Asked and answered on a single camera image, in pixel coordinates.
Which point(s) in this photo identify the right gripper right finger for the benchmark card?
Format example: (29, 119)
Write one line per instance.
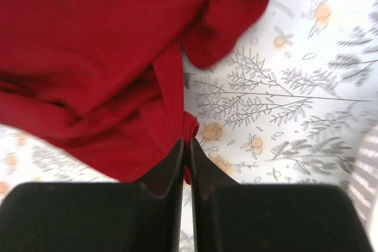
(228, 216)

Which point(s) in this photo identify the dark red t shirt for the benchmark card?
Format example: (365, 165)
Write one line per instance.
(103, 79)

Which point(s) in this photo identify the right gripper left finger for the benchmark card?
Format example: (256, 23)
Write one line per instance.
(143, 215)

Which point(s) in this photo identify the white plastic laundry basket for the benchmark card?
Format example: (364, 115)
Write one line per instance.
(362, 188)

